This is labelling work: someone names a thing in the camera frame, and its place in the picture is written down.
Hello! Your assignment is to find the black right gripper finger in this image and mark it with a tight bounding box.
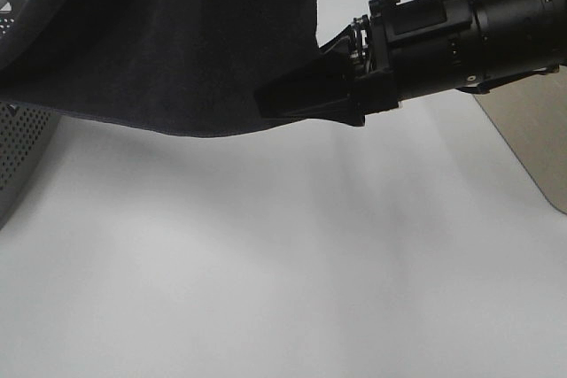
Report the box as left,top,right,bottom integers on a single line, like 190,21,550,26
320,24,357,59
254,54,365,127

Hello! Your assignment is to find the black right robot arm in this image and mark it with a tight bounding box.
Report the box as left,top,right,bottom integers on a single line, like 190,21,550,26
255,0,566,127

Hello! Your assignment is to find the beige storage box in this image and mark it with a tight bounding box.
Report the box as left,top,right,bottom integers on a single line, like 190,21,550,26
475,66,566,213

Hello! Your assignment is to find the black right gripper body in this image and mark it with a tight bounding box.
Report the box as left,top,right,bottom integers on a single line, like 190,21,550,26
349,0,477,113

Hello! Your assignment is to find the grey perforated plastic basket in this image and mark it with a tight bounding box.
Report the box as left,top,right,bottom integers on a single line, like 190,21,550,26
1,0,59,225

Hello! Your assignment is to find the dark navy towel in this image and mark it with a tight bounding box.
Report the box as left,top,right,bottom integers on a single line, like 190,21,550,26
1,0,320,137

